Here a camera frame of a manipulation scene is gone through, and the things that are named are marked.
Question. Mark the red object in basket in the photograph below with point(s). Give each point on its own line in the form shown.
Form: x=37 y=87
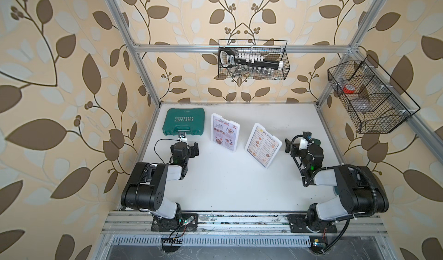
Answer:
x=349 y=89

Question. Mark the black wire basket wall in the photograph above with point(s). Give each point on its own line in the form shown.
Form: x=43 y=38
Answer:
x=380 y=104
x=270 y=49

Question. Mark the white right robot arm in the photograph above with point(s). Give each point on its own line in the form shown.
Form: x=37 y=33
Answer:
x=358 y=192

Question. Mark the green plastic tool case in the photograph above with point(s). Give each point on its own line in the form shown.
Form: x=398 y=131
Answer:
x=190 y=121

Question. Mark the black wire basket right wall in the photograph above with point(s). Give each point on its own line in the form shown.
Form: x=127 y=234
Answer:
x=380 y=104

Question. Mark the black tool in basket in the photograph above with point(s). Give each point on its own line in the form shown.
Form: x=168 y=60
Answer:
x=228 y=58

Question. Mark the pink special menu sheet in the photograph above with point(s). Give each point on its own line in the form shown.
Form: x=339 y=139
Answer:
x=225 y=133

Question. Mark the white Dim Sum Inn menu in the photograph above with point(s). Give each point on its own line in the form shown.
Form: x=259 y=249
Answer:
x=263 y=146

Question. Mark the black wire basket back wall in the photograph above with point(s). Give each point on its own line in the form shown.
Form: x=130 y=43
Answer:
x=270 y=49

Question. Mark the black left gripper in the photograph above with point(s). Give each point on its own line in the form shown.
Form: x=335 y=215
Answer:
x=190 y=149

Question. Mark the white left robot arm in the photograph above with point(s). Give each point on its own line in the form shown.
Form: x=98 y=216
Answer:
x=145 y=190

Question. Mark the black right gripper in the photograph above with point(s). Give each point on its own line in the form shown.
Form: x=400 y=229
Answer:
x=289 y=146

